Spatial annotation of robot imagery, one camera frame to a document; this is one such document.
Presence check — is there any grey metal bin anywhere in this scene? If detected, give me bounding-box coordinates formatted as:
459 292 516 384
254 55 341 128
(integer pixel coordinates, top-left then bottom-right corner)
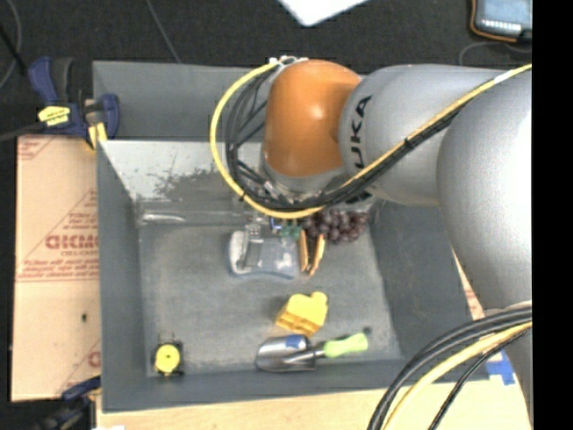
92 60 493 412

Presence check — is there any yellow toy block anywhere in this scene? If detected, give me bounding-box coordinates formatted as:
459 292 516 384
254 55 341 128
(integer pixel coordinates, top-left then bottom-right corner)
274 290 329 337

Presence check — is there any metal trowel with green handle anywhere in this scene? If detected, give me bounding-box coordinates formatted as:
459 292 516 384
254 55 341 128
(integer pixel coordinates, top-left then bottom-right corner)
254 332 370 373

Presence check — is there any brown wooden clothespin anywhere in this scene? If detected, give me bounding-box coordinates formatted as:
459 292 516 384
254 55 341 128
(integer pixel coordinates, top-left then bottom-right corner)
297 229 327 278

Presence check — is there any brown cardboard board red print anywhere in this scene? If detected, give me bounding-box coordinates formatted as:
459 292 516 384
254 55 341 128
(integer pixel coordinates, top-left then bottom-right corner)
9 133 102 402

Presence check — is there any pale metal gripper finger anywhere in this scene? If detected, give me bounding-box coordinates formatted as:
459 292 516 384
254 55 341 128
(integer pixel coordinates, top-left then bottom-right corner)
248 225 267 270
235 226 252 272

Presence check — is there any yellow and black round device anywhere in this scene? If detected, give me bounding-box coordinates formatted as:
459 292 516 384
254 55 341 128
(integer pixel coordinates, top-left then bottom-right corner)
152 340 185 378

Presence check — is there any purple toy grape bunch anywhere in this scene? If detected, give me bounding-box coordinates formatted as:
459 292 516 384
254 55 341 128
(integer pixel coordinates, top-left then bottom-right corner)
303 208 371 245

